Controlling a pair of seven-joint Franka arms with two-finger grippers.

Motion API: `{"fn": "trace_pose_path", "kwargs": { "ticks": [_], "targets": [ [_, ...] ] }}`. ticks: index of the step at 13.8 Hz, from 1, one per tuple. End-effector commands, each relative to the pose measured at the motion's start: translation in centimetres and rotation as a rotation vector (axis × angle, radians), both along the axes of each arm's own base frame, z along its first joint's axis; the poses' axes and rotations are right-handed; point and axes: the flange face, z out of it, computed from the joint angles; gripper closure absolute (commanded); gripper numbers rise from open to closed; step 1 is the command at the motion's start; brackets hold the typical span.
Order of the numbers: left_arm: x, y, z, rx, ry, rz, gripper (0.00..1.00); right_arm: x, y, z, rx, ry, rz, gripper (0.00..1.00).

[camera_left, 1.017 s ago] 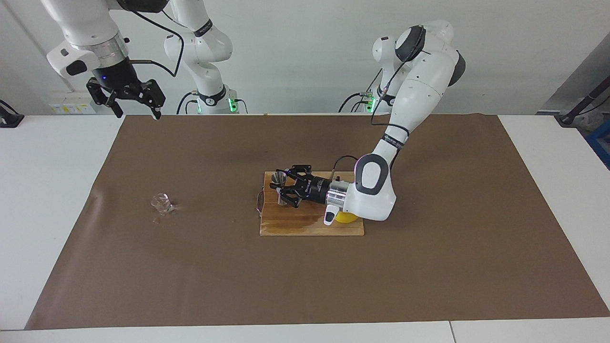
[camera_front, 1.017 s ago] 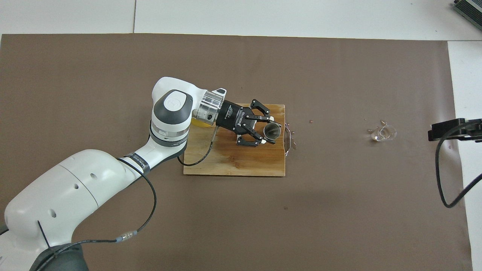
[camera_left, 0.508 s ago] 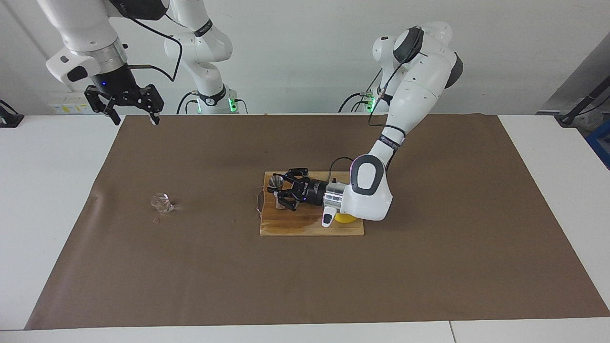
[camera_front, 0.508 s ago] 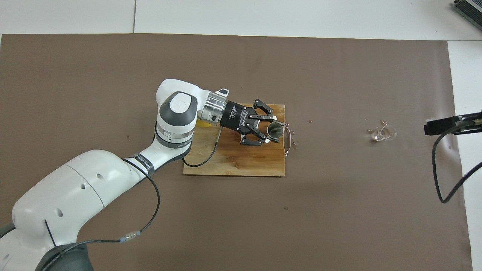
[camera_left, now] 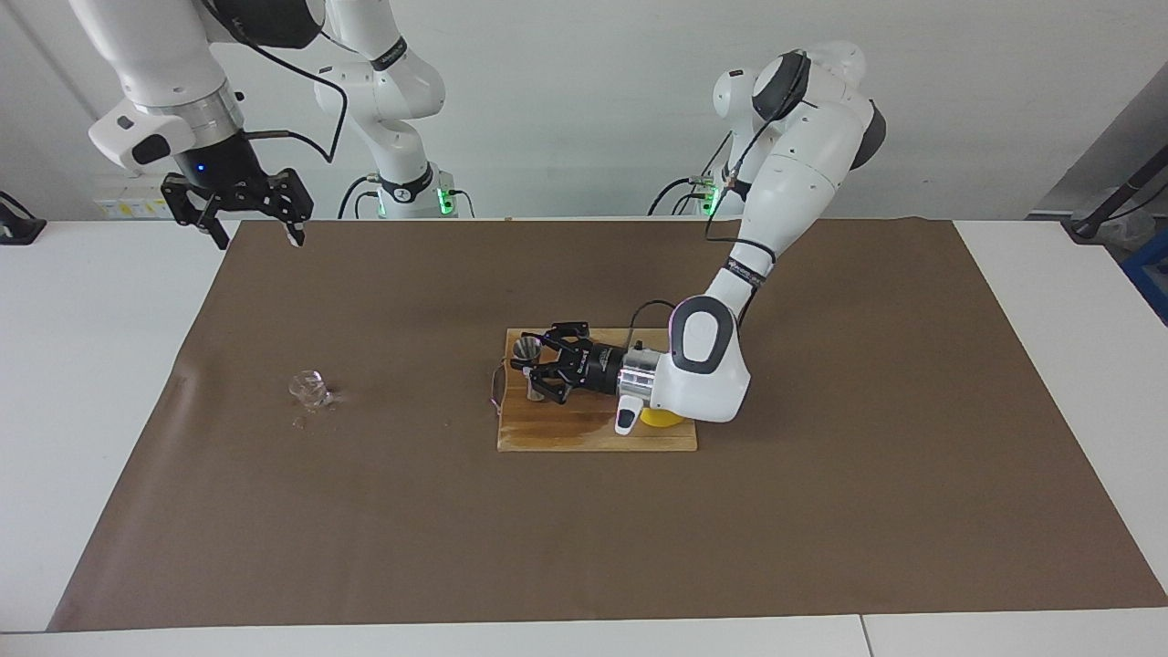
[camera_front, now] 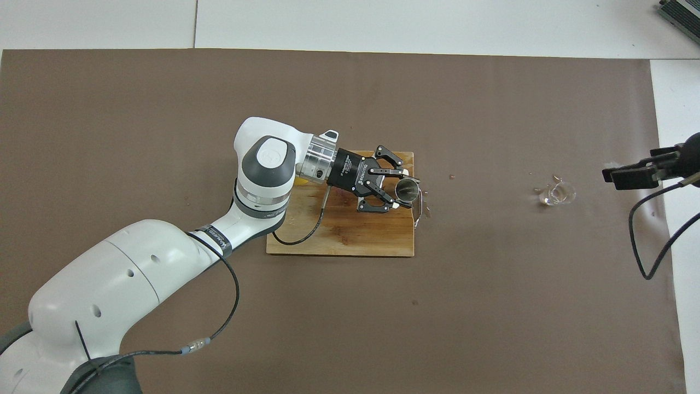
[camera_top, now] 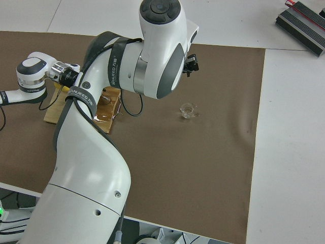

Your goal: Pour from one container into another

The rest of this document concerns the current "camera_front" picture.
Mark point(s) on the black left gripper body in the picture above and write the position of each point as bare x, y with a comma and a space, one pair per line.
353, 172

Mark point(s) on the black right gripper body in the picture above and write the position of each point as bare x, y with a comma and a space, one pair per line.
690, 161

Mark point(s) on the steel double jigger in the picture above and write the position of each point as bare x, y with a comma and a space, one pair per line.
407, 190

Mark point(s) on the small clear glass cup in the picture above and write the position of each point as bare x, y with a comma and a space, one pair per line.
559, 193

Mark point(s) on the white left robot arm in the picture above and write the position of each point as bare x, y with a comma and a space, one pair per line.
126, 284

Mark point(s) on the wooden cutting board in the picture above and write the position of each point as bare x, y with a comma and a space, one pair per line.
355, 235

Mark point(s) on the grey ribbed device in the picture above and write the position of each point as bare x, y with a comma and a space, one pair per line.
681, 13

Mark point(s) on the brown paper table mat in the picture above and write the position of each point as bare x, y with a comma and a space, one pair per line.
492, 306

